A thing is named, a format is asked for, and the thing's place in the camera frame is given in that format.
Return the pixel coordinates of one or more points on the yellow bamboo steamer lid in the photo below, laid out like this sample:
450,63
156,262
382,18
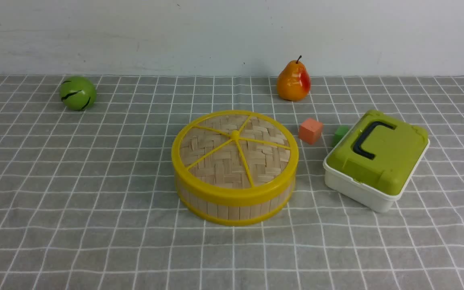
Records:
235,158

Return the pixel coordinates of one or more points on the bamboo steamer basket base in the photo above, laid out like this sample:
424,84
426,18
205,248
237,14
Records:
234,215

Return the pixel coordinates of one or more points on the orange foam cube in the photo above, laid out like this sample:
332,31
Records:
310,131

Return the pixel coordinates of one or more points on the orange red toy pear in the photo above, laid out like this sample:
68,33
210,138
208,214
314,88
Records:
294,83

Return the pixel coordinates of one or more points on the small green cube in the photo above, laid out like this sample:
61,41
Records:
340,132

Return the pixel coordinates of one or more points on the green and white lidded box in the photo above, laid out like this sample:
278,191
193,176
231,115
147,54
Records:
373,163

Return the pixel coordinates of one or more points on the green ball with black marks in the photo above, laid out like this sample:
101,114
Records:
77,93

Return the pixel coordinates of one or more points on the grey checked tablecloth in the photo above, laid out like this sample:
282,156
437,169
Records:
88,201

